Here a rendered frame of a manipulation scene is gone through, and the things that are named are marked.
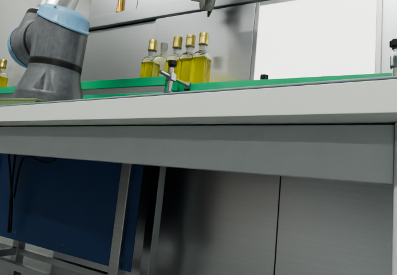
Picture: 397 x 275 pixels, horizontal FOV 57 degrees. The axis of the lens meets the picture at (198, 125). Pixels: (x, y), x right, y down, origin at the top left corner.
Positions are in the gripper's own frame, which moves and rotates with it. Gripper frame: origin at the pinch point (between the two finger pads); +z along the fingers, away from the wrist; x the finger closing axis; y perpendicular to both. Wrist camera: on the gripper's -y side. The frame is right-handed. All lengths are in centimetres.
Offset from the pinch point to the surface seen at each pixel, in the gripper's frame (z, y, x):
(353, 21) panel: 6, -49, -13
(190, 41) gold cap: 11.9, 4.8, 1.2
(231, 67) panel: 18.3, -6.4, -12.1
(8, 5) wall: -116, 340, -118
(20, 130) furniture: 55, 7, 60
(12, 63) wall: -50, 338, -133
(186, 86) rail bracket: 30.2, 1.5, 5.5
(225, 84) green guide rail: 29.9, -12.7, 4.0
